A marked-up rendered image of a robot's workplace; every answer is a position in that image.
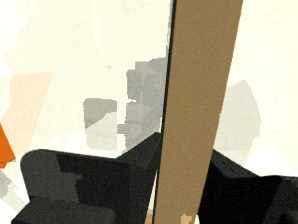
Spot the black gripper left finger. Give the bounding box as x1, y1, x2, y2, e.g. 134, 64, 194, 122
20, 132, 161, 224

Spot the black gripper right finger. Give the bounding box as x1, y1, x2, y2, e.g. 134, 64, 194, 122
197, 149, 298, 224

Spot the long wooden rail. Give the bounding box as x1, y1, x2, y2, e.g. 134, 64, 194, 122
152, 0, 244, 224

